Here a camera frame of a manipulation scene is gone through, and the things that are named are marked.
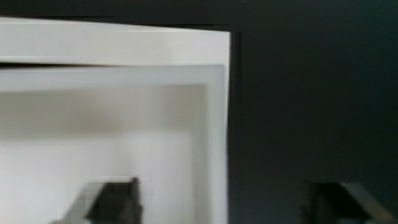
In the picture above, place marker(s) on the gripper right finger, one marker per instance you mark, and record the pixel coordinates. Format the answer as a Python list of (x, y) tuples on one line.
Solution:
[(341, 204)]

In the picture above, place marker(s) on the white drawer cabinet box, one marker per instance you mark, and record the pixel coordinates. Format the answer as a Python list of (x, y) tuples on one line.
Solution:
[(112, 118)]

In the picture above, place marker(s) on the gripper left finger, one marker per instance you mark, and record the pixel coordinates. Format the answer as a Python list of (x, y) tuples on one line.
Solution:
[(107, 204)]

